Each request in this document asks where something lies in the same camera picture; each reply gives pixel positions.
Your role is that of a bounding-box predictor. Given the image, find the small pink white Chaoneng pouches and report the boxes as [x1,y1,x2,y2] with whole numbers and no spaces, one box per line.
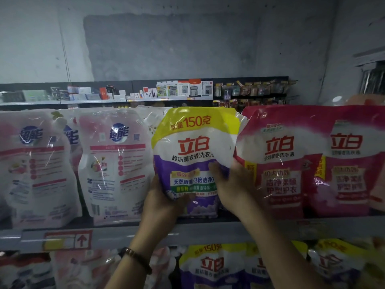
[51,248,122,289]
[144,246,179,289]

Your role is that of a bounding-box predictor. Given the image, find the person's right forearm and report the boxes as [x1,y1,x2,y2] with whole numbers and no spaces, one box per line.
[237,198,330,289]

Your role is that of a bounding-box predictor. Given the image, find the red-framed price tag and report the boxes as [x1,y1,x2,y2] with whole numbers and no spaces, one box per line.
[43,229,94,252]

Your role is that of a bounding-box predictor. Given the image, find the grey metal shelf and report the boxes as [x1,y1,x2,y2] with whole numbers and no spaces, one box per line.
[0,208,385,289]

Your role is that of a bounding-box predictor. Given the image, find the dark aisle shelf unit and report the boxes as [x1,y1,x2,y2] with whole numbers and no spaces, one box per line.
[353,47,385,98]

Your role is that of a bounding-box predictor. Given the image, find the orange-edged OMO pouch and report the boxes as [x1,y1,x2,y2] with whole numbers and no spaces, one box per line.
[0,252,56,289]

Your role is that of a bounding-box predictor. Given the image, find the dark background shelf unit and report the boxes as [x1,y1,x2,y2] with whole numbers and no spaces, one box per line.
[0,75,297,111]

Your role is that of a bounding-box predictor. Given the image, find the person's right hand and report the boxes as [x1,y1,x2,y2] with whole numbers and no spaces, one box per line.
[207,159,260,217]

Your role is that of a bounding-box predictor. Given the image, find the dark beaded bracelet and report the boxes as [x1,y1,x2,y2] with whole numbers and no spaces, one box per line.
[117,246,154,276]

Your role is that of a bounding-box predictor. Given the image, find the row of small bottles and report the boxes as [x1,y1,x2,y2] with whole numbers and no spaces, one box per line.
[213,79,297,110]

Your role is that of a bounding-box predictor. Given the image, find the person's left hand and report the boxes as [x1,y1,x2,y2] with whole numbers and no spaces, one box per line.
[129,174,196,254]

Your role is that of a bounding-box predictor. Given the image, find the row of small toiletry boxes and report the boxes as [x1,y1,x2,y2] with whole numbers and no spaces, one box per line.
[0,79,215,104]

